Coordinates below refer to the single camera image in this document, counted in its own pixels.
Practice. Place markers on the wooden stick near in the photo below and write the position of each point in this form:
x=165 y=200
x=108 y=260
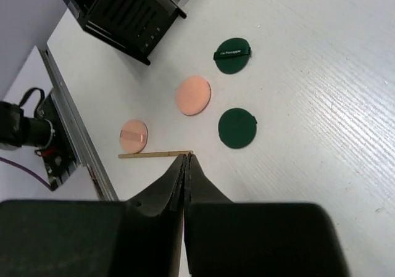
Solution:
x=154 y=154

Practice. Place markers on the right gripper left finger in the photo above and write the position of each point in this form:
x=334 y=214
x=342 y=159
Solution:
x=137 y=237

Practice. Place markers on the green round compact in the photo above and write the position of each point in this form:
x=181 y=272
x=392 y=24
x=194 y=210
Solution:
x=237 y=128
x=232 y=55

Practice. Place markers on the aluminium table edge rail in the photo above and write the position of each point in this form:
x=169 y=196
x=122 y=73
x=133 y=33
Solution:
x=76 y=131

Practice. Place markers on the black mesh organizer box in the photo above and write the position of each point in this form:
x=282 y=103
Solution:
x=133 y=27

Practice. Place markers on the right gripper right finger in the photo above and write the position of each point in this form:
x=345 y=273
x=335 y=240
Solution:
x=225 y=238

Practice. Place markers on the pink round puff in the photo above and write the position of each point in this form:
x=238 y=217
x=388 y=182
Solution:
x=133 y=136
x=193 y=95

